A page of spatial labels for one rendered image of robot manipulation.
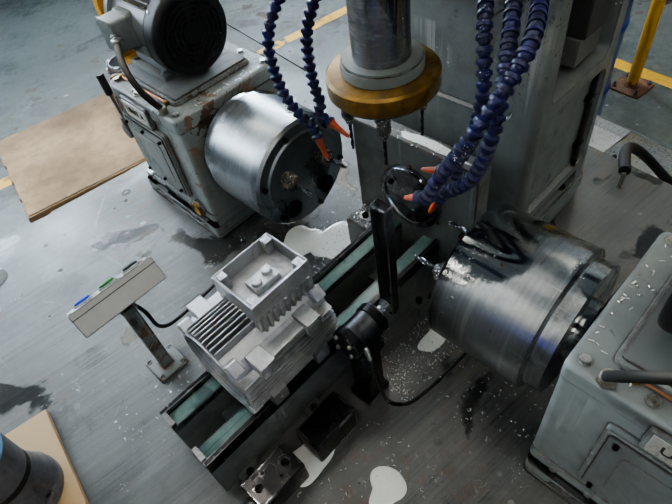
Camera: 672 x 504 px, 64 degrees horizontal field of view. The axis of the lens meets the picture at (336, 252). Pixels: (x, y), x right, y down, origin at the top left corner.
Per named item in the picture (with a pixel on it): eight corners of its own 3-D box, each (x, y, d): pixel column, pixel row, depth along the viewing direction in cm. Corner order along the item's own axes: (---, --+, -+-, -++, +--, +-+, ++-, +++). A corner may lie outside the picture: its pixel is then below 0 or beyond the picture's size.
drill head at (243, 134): (262, 135, 146) (237, 50, 127) (361, 190, 127) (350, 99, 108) (188, 186, 136) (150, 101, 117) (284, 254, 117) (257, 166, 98)
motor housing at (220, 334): (276, 297, 109) (253, 234, 95) (345, 348, 99) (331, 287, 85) (199, 366, 101) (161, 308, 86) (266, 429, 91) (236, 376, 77)
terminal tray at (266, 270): (274, 258, 95) (265, 230, 90) (316, 287, 90) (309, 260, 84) (222, 302, 90) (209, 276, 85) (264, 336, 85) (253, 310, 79)
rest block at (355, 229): (367, 234, 133) (362, 199, 124) (388, 247, 129) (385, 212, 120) (350, 249, 131) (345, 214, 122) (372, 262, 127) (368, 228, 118)
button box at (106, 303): (160, 276, 105) (142, 255, 104) (167, 277, 99) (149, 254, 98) (83, 334, 98) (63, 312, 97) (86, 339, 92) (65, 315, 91)
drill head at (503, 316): (468, 249, 111) (477, 154, 92) (675, 363, 90) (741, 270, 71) (390, 329, 101) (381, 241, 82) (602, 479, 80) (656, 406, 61)
